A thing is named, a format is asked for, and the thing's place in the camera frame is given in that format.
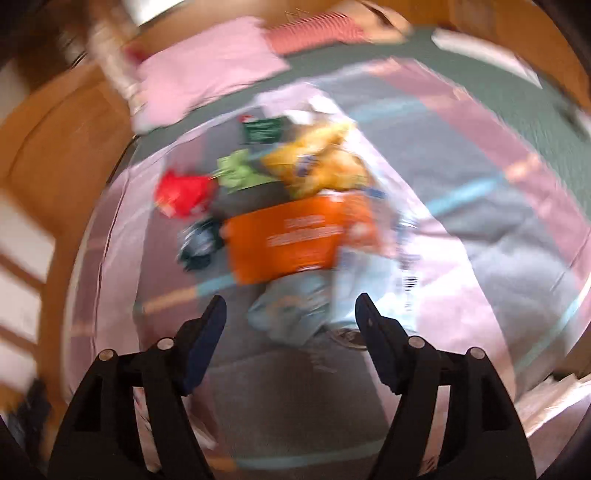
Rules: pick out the white plastic bag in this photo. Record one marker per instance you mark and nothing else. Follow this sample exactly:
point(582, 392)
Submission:
point(295, 99)

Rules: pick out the clear plastic bag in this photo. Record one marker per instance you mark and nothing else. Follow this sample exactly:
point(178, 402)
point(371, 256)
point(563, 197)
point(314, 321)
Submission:
point(392, 286)

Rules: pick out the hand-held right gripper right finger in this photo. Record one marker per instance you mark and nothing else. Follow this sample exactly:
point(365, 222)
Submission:
point(375, 339)

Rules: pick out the yellow snack bag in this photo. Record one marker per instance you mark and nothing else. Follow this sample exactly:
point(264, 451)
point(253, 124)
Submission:
point(323, 170)

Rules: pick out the pink folded blanket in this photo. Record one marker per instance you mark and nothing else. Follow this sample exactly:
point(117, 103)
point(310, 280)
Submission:
point(207, 69)

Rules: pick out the white flat board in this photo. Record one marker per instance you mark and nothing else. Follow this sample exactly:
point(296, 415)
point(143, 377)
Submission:
point(485, 55)

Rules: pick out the dark green packet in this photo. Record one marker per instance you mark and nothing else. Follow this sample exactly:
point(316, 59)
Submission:
point(263, 130)

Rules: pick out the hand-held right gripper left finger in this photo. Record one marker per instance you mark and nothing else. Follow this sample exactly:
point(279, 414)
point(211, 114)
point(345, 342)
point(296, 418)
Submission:
point(203, 344)

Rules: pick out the wooden wardrobe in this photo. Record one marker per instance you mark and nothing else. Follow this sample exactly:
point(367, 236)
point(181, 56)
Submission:
point(60, 138)

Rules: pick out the red striped pillow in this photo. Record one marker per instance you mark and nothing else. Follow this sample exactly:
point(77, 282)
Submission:
point(314, 32)

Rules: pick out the patterned cloth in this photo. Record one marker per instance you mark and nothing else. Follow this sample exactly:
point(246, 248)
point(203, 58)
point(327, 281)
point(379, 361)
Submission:
point(115, 55)

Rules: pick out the orange packet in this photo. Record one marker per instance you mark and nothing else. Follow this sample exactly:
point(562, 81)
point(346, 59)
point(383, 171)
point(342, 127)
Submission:
point(286, 240)

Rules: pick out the striped pink grey blanket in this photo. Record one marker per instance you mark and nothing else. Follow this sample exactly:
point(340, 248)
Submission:
point(485, 207)

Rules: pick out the green bed sheet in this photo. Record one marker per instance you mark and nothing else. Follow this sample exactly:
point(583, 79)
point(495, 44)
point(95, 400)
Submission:
point(508, 106)

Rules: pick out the dark blue wrapper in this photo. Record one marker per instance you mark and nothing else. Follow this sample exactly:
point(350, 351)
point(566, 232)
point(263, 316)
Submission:
point(198, 244)

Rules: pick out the light green wrapper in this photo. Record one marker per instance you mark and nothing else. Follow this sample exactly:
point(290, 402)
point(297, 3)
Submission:
point(238, 173)

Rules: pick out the red cigarette box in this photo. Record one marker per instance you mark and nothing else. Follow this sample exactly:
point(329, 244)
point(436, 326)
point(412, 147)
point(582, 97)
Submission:
point(182, 194)

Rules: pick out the beige cushion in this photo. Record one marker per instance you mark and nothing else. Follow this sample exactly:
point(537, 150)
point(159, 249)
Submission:
point(383, 23)

